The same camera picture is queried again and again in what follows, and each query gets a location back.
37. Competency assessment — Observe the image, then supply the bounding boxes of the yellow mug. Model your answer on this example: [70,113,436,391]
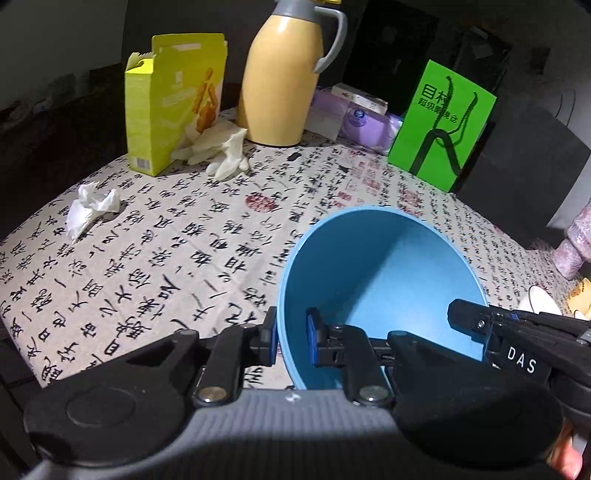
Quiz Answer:
[567,278,591,320]

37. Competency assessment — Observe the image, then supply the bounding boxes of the person's right hand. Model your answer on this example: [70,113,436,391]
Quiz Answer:
[547,422,583,480]

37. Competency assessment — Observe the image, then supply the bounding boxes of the black paper bag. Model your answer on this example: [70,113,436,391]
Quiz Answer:
[457,106,590,248]

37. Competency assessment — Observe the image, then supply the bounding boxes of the purple ceramic vase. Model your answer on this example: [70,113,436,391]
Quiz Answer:
[552,203,591,280]

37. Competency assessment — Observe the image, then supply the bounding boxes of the yellow-green snack box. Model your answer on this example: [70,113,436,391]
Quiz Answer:
[124,33,228,176]

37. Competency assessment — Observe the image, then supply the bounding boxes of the small white box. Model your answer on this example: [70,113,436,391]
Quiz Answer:
[331,83,388,115]

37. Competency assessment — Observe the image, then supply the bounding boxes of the blue bowl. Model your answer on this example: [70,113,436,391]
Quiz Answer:
[277,206,487,389]

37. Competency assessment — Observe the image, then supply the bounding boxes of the purple tissue pack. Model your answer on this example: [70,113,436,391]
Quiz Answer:
[304,89,403,154]

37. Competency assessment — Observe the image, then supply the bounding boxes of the calligraphy tablecloth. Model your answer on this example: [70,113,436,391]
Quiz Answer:
[1,134,572,385]

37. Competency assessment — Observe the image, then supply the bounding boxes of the crumpled white tissue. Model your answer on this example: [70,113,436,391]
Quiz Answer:
[66,182,121,242]

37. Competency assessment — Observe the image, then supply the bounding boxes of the yellow thermos jug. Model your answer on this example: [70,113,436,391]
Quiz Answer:
[236,0,348,147]

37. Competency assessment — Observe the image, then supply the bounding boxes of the small white bowl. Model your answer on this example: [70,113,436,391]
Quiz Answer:
[518,285,562,315]

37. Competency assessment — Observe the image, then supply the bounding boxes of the white rubber gloves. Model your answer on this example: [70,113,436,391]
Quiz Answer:
[170,120,250,182]

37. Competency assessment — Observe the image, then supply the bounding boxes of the green paper bag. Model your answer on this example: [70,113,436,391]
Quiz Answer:
[388,61,497,192]

